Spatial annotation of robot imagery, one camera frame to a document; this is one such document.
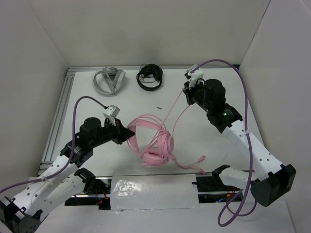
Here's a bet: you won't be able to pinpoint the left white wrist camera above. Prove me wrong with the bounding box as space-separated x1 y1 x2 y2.
103 105 120 126

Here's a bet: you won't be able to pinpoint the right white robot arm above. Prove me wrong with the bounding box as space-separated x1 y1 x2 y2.
183 78 296 207

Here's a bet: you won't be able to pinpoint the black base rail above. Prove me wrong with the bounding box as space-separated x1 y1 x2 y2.
65 173 239 211

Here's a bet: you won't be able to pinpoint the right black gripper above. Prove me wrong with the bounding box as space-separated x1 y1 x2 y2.
182 77 212 112

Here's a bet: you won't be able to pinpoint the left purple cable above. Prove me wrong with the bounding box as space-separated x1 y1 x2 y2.
0 96 109 194

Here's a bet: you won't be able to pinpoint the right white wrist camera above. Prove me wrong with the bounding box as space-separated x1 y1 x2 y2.
184 65 204 89

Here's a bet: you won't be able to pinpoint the pink headphones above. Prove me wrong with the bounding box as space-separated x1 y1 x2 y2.
127 114 174 166

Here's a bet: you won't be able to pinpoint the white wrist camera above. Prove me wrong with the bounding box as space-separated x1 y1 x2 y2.
184 65 204 89
103 105 120 126

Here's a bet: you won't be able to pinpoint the grey white headphones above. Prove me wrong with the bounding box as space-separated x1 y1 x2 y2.
92 67 126 96

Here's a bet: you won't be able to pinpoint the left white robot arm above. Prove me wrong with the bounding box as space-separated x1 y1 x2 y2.
0 117 135 233

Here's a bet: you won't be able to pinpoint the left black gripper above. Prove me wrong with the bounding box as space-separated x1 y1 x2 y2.
90 117 135 148

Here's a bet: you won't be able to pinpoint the white taped cover plate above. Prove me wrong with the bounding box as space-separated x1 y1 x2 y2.
110 174 199 210

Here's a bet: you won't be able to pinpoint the black headphones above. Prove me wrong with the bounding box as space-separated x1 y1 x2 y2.
136 64 163 92

